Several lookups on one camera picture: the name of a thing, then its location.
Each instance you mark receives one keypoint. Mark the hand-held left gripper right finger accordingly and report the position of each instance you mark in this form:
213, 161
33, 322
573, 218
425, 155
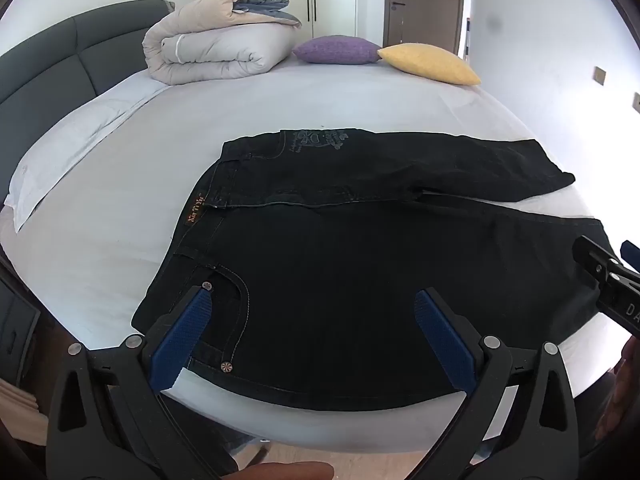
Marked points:
445, 340

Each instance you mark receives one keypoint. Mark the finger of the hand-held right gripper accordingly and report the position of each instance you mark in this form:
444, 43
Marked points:
631, 250
597, 257

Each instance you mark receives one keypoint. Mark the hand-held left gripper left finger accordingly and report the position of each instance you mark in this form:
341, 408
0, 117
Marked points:
182, 340

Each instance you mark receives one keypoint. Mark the black denim pants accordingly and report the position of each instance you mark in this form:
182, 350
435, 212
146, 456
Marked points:
325, 285

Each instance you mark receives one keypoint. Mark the person's right hand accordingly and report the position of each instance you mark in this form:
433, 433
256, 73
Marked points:
622, 395

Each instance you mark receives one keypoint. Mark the dark nightstand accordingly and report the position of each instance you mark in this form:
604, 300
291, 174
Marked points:
15, 325

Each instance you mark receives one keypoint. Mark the flat white pillow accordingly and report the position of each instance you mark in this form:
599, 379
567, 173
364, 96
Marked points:
75, 145

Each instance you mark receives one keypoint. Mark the bed with white sheet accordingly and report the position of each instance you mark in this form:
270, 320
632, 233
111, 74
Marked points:
200, 110

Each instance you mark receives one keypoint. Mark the yellow cushion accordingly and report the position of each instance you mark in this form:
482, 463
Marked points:
430, 62

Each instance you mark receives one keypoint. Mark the folded beige duvet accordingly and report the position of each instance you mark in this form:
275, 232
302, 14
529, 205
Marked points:
215, 47

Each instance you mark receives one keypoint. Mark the dark grey padded headboard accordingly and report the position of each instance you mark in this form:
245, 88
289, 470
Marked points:
45, 70

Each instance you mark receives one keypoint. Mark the brown wooden door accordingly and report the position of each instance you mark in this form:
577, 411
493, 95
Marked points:
425, 0

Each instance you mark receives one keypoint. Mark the purple cushion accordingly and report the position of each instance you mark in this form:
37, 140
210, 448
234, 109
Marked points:
335, 50

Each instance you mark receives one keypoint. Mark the folded blue-grey cloth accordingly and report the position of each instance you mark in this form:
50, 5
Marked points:
265, 10

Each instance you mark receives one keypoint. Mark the brass wall switch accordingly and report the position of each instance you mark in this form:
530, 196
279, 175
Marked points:
636, 101
600, 75

